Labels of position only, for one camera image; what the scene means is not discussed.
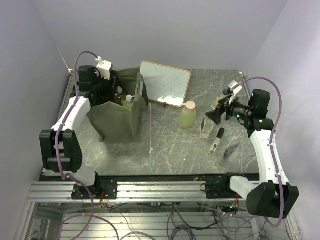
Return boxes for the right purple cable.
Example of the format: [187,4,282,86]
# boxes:
[231,76,286,227]

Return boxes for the clear bottle yellow label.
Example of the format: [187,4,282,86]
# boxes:
[214,94,225,108]

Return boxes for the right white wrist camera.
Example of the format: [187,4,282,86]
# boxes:
[222,80,243,104]

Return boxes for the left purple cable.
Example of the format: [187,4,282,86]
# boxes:
[54,50,120,240]

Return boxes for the clear square bottle black cap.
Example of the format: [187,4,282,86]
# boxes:
[199,116,215,139]

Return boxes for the amber clear soap bottle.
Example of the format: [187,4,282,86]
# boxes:
[114,86,126,105]

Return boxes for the green bottle pink pump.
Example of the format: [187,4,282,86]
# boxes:
[178,101,197,129]

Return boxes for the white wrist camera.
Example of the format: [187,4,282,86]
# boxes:
[222,80,243,104]
[95,56,113,80]

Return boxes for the black beige slim tube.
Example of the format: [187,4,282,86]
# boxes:
[209,127,225,155]

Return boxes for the green canvas bag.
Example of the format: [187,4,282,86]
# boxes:
[87,67,149,143]

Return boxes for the small whiteboard wooden frame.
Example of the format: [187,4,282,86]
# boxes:
[140,61,191,108]

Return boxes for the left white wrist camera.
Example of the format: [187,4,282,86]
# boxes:
[95,56,113,80]

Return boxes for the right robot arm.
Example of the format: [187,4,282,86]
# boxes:
[206,89,299,220]

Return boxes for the loose cables under frame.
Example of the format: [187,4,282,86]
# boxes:
[82,198,273,240]

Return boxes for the aluminium rail frame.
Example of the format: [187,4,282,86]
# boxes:
[15,174,302,240]

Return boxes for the purple cable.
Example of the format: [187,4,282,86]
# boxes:
[231,76,286,227]
[54,50,120,240]

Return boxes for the yellow pump lotion bottle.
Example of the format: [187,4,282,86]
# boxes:
[122,94,141,110]

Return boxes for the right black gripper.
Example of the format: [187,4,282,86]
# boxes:
[206,92,253,125]

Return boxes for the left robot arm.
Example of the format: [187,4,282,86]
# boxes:
[39,64,115,199]

